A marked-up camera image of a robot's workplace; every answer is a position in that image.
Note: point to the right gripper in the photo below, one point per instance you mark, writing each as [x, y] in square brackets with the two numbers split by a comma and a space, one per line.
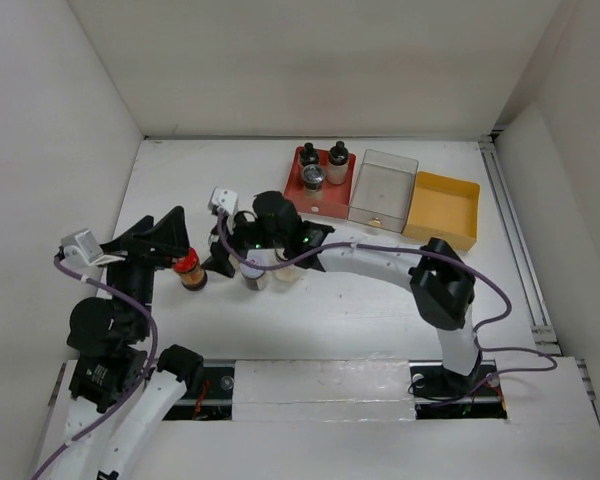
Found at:
[219, 260]

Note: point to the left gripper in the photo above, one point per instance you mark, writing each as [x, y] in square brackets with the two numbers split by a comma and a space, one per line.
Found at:
[158, 244]

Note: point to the white-lid spice jar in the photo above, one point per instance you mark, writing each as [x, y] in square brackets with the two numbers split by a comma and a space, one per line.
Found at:
[255, 278]

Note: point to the glass jar steel rim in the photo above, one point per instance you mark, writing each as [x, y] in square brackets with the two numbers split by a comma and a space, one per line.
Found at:
[288, 274]

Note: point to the red-lid chili sauce jar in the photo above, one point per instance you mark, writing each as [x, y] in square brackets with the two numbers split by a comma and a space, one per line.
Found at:
[190, 272]

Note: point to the black-top grinder with grains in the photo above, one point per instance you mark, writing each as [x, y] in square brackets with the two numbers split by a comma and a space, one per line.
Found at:
[313, 177]

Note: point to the black-cap bottle orange label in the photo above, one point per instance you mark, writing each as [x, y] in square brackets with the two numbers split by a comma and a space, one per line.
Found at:
[308, 155]

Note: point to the small black-cap cruet bottle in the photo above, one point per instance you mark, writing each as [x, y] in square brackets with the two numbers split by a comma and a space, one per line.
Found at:
[338, 163]

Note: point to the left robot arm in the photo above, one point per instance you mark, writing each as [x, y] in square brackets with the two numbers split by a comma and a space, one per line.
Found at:
[122, 386]

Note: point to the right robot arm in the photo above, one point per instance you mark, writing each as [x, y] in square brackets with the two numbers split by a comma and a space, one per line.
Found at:
[443, 291]

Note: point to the red open box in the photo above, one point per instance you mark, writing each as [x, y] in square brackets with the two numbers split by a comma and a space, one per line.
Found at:
[330, 201]

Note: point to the clear plastic drawer box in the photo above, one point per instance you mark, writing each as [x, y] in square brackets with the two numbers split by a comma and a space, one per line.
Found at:
[383, 191]

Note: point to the yellow open box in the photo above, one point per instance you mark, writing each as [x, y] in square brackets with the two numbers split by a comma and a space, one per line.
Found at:
[443, 207]

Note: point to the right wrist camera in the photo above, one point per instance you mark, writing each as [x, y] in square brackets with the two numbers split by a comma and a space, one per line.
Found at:
[223, 200]

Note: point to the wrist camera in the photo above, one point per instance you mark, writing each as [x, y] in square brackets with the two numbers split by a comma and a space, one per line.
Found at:
[81, 249]
[223, 200]

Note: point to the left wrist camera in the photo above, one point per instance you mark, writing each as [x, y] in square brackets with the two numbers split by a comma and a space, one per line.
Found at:
[81, 249]

